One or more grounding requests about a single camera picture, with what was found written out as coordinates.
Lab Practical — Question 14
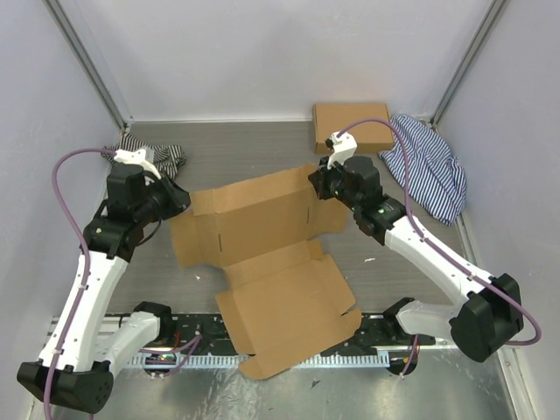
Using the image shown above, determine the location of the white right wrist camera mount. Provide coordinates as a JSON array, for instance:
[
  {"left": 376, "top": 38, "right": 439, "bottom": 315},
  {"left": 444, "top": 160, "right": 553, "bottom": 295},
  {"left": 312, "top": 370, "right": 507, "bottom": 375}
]
[{"left": 325, "top": 131, "right": 357, "bottom": 170}]

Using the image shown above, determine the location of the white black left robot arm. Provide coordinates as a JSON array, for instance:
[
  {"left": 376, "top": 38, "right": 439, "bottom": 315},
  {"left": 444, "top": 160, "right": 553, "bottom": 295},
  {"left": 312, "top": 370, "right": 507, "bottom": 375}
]
[{"left": 17, "top": 164, "right": 191, "bottom": 415}]

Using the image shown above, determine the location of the aluminium frame rail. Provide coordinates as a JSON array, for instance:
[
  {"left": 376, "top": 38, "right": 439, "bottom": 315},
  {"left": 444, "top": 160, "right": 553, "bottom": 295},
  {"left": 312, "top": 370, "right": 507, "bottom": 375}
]
[{"left": 436, "top": 337, "right": 508, "bottom": 354}]

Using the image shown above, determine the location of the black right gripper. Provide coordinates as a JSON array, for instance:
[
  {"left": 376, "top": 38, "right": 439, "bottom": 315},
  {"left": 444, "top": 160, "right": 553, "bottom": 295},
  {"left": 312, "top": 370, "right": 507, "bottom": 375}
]
[{"left": 309, "top": 153, "right": 361, "bottom": 212}]

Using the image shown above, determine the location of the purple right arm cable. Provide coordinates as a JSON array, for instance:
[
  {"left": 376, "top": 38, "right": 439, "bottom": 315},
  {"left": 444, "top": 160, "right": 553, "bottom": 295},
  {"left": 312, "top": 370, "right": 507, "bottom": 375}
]
[{"left": 334, "top": 117, "right": 543, "bottom": 349}]

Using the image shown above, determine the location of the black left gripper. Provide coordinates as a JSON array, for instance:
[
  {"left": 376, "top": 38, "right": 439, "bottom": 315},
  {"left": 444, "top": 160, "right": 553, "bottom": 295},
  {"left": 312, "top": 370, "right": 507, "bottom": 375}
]
[{"left": 136, "top": 169, "right": 197, "bottom": 225}]

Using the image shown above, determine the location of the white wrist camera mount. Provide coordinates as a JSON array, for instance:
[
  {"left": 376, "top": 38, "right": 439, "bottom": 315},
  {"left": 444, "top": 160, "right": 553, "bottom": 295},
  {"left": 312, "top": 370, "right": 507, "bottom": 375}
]
[
  {"left": 325, "top": 131, "right": 357, "bottom": 170},
  {"left": 114, "top": 148, "right": 161, "bottom": 179}
]

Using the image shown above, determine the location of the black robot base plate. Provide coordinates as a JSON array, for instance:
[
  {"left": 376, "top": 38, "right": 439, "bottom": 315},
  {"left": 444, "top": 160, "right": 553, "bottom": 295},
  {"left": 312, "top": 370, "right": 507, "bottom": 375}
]
[{"left": 149, "top": 312, "right": 414, "bottom": 357}]

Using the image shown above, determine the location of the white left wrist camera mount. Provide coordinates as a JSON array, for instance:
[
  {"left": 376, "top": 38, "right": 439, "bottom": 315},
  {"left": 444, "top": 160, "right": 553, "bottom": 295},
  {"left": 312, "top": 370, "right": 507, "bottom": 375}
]
[{"left": 114, "top": 148, "right": 161, "bottom": 179}]

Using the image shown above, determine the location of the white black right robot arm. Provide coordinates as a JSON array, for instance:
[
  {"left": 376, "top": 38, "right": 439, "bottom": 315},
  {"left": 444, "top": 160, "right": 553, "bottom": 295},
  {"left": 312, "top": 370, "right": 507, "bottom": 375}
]
[{"left": 308, "top": 156, "right": 524, "bottom": 362}]

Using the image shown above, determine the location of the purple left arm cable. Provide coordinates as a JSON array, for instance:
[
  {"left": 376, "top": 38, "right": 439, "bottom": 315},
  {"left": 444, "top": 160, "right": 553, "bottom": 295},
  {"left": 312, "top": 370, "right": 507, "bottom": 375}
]
[{"left": 43, "top": 147, "right": 117, "bottom": 420}]

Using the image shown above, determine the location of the black white striped cloth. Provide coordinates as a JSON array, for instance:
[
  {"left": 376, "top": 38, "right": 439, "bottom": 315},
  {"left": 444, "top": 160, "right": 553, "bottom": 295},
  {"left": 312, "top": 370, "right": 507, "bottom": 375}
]
[{"left": 101, "top": 133, "right": 186, "bottom": 179}]

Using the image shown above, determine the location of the closed brown cardboard box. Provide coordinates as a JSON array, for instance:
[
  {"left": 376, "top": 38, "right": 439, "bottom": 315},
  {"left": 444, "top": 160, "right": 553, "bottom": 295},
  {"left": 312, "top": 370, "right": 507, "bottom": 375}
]
[{"left": 312, "top": 102, "right": 394, "bottom": 155}]

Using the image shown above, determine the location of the slotted grey cable duct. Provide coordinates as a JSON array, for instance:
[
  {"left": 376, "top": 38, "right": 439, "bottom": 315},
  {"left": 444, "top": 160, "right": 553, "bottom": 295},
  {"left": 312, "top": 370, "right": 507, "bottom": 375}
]
[{"left": 125, "top": 351, "right": 390, "bottom": 370}]

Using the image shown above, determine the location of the blue white striped cloth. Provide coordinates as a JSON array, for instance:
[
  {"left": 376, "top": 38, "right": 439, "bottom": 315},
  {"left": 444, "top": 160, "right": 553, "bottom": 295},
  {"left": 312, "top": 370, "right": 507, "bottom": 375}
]
[{"left": 379, "top": 114, "right": 466, "bottom": 226}]

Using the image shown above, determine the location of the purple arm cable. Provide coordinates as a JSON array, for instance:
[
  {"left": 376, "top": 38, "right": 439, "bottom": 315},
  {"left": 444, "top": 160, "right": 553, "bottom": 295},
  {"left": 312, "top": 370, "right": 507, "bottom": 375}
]
[
  {"left": 334, "top": 117, "right": 543, "bottom": 349},
  {"left": 43, "top": 147, "right": 117, "bottom": 420}
]

